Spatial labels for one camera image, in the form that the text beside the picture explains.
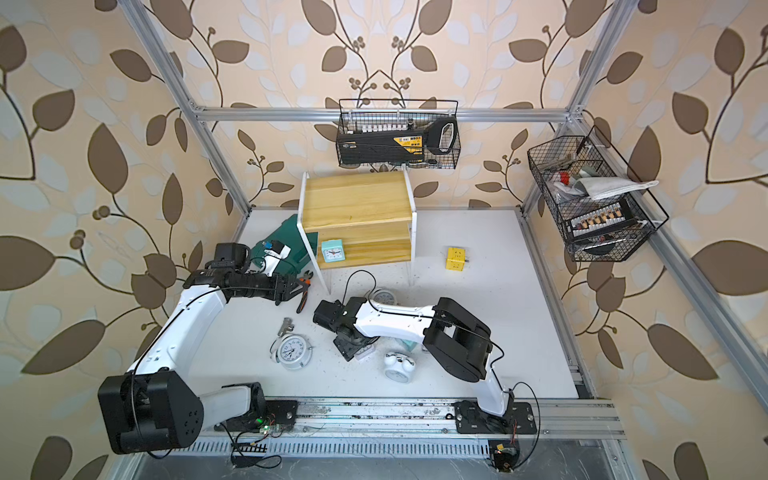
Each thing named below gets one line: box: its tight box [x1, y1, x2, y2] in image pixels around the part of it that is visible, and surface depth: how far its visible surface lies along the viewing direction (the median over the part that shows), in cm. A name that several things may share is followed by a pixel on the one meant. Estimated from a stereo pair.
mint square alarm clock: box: [321, 239, 345, 263], surface depth 86 cm
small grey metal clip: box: [277, 317, 295, 337], surface depth 91 cm
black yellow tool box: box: [336, 117, 459, 165], surface depth 85 cm
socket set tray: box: [565, 200, 637, 241], surface depth 69 cm
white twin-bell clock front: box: [384, 352, 416, 383], surface depth 77 cm
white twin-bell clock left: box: [269, 334, 313, 371], surface depth 84 cm
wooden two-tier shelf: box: [296, 165, 418, 295], surface depth 80 cm
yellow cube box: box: [446, 247, 467, 272], surface depth 101 cm
